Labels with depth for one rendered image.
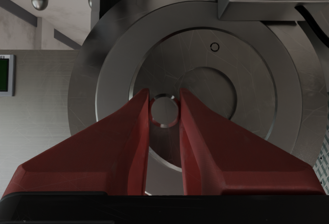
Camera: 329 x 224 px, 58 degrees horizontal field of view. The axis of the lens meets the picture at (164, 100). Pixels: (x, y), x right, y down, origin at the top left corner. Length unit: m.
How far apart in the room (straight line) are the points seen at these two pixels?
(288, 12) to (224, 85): 0.05
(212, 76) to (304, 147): 0.07
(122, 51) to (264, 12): 0.08
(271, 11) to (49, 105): 0.43
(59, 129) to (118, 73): 0.37
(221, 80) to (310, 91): 0.06
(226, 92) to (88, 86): 0.08
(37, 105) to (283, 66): 0.43
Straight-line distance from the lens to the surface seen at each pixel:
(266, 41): 0.18
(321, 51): 0.21
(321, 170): 0.42
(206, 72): 0.15
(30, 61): 0.55
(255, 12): 0.17
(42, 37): 3.99
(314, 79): 0.19
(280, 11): 0.17
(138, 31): 0.17
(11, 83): 0.55
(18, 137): 0.55
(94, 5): 0.19
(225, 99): 0.15
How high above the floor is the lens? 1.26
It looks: 4 degrees down
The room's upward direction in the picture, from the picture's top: 180 degrees counter-clockwise
